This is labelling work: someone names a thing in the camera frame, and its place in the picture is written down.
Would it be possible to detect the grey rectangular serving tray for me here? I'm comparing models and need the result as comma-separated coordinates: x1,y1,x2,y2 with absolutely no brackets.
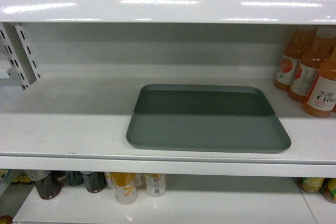
126,84,291,153

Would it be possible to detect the white labelled drink bottle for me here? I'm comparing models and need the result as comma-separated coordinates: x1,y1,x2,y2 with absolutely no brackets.
144,173,166,197

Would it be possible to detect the yellow white drink bottle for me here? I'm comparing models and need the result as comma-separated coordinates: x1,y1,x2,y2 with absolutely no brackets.
111,172,137,205

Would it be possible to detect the white metal shelf unit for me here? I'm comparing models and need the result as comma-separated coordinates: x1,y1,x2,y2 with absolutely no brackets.
1,0,335,223

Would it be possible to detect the dark soda bottle right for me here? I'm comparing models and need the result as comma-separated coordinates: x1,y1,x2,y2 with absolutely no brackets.
80,171,106,193

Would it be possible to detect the dark soda bottle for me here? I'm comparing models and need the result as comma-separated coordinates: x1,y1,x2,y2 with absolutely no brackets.
80,171,106,193
25,169,61,200

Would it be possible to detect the orange juice bottle back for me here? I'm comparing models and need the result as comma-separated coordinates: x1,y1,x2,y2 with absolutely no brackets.
274,25,317,91

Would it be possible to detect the orange juice bottle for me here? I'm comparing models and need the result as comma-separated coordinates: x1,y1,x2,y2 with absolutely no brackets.
274,25,317,91
302,49,335,118
288,26,335,102

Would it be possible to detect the dark soda bottle left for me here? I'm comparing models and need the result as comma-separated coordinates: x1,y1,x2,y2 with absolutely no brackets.
25,169,61,200

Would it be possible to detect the orange juice bottle front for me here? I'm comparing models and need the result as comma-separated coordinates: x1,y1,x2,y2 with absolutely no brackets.
302,49,335,118

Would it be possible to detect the orange juice bottle middle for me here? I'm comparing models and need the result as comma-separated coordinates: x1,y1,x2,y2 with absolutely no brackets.
288,26,335,102

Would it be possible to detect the white slotted shelf bracket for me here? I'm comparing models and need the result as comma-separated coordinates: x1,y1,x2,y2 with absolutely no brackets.
1,22,42,90

